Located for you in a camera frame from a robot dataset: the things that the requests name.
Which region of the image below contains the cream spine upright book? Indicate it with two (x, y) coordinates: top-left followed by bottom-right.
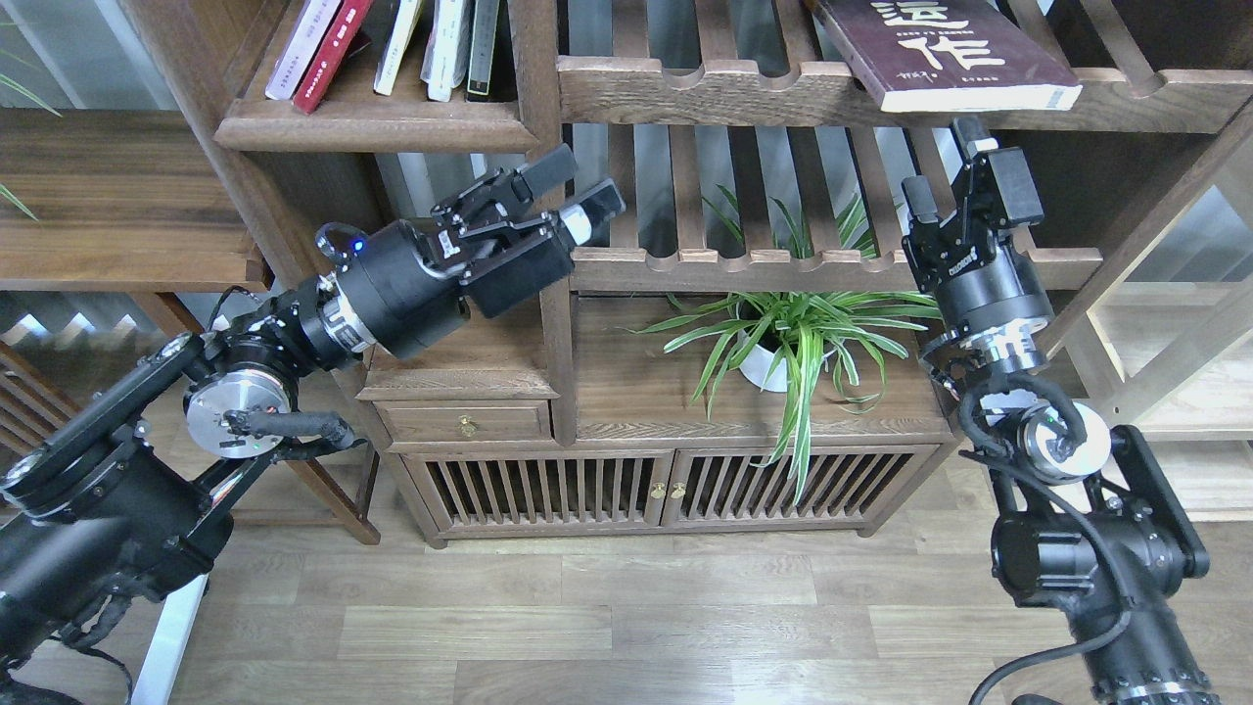
(372, 0), (425, 95)

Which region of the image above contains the light wooden shelf frame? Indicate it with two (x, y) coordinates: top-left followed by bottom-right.
(1051, 168), (1252, 521)

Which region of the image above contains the dark wooden side table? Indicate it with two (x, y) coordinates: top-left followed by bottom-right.
(0, 108), (383, 546)

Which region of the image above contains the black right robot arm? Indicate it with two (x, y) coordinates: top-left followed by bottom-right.
(903, 115), (1219, 704)

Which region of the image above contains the dark wooden bookshelf unit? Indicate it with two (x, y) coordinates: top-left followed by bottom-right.
(122, 0), (1253, 548)

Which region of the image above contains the white metal post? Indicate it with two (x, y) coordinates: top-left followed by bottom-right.
(130, 574), (209, 704)

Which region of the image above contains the white plant pot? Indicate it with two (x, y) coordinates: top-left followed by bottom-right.
(738, 331), (806, 394)

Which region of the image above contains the dark maroon book chinese title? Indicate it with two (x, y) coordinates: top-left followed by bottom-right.
(806, 1), (1083, 113)

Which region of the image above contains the green spider plant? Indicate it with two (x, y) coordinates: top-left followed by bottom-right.
(632, 184), (965, 505)

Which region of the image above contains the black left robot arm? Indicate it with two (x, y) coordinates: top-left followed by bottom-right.
(1, 144), (627, 704)

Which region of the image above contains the dark slatted wooden rack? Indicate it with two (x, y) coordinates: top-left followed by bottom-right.
(1, 343), (79, 455)

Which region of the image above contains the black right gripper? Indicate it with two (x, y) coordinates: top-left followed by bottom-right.
(901, 116), (1053, 353)

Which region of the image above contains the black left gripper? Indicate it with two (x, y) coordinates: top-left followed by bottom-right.
(316, 143), (627, 361)

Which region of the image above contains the white lavender paperback book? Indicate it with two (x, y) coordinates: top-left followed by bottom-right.
(264, 0), (342, 100)

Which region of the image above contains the brass drawer knob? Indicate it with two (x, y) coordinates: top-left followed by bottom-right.
(459, 414), (479, 438)

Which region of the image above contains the black spine upright book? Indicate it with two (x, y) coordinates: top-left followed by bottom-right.
(465, 0), (501, 101)

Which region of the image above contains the red paperback book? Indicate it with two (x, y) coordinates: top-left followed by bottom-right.
(292, 1), (375, 115)

